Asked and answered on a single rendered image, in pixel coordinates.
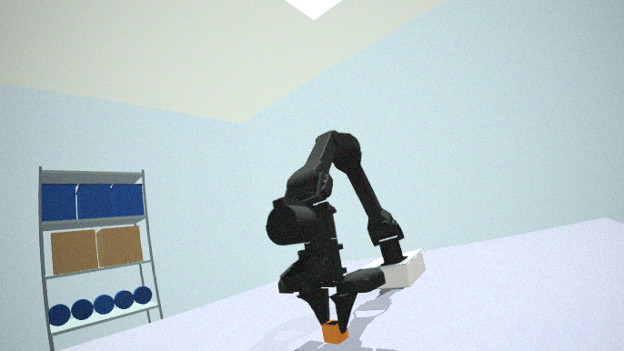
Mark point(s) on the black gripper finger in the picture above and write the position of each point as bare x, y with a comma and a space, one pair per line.
343, 304
319, 302

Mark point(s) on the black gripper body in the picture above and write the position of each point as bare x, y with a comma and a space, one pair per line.
361, 281

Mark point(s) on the orange block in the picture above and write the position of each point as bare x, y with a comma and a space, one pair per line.
332, 334

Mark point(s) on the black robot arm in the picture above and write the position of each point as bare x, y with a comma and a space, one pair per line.
294, 220

